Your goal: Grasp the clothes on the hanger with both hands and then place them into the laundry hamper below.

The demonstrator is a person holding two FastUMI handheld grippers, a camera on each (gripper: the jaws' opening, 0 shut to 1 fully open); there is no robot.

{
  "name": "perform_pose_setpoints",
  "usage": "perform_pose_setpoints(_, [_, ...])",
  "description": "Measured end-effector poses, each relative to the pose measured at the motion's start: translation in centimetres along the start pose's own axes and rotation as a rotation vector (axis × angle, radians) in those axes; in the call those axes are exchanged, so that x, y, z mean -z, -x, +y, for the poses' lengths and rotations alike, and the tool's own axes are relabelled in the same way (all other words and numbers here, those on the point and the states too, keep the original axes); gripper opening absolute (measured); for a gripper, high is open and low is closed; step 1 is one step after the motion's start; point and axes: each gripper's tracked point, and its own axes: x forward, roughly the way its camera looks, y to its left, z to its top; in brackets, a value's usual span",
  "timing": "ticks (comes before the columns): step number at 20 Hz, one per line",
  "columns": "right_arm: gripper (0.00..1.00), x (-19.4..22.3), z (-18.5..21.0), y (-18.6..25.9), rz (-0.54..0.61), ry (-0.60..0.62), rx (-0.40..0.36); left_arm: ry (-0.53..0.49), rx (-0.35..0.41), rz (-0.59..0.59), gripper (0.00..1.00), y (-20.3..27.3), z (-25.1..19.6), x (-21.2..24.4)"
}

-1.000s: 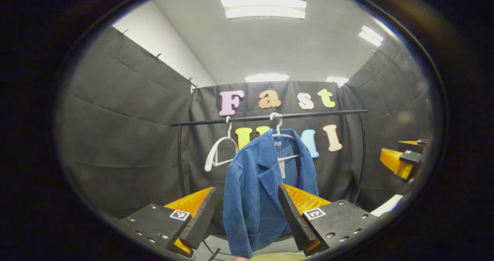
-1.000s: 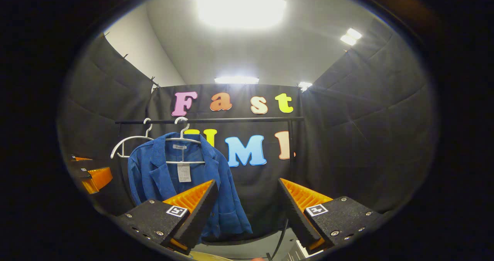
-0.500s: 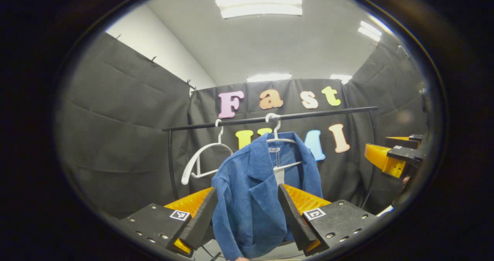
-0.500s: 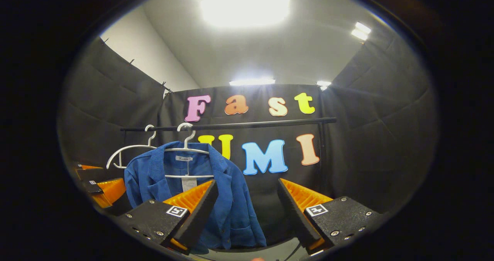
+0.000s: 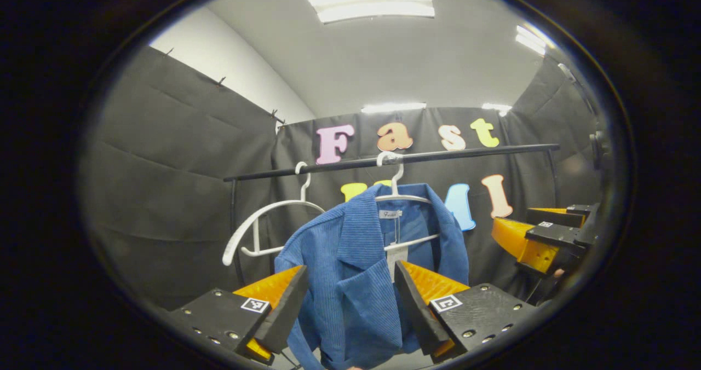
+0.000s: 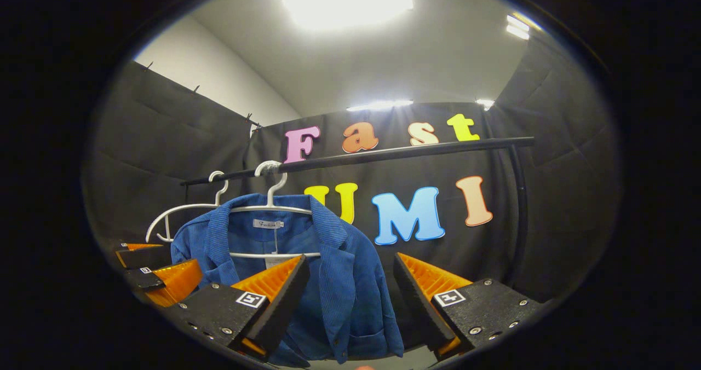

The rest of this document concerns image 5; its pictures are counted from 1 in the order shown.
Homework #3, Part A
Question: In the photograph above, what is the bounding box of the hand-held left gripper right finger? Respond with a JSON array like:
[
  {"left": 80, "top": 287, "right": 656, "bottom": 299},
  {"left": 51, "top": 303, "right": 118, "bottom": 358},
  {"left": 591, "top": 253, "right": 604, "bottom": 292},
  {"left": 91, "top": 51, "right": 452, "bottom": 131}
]
[{"left": 394, "top": 261, "right": 540, "bottom": 364}]

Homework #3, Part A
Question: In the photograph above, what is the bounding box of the black backdrop cloth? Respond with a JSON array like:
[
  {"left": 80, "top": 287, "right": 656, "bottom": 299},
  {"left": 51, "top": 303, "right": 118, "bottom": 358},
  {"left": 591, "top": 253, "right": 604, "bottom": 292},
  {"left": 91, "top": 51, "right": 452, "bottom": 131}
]
[{"left": 79, "top": 44, "right": 608, "bottom": 311}]

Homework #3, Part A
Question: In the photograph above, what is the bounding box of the white plastic clothes hanger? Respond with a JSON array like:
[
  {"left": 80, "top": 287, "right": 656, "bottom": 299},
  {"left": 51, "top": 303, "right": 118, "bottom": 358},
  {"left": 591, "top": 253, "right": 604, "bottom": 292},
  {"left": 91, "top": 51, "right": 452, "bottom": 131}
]
[
  {"left": 375, "top": 151, "right": 442, "bottom": 253},
  {"left": 222, "top": 161, "right": 327, "bottom": 267}
]

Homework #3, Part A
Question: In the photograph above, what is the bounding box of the black metal clothes rack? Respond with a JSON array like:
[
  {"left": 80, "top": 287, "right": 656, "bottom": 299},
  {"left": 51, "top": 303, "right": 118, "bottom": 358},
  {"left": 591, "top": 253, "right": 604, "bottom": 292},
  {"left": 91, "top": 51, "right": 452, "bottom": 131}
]
[{"left": 223, "top": 143, "right": 561, "bottom": 288}]

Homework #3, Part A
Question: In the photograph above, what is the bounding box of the blue corduroy jacket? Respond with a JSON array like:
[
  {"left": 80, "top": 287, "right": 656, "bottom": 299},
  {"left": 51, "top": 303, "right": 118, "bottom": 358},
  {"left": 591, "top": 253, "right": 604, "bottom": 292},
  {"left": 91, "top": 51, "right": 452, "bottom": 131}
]
[{"left": 274, "top": 183, "right": 470, "bottom": 370}]

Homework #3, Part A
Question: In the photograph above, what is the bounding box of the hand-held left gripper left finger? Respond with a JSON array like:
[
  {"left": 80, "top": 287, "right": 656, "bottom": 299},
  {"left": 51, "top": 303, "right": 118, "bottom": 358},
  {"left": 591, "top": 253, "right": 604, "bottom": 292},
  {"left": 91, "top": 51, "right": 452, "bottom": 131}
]
[{"left": 167, "top": 265, "right": 310, "bottom": 366}]

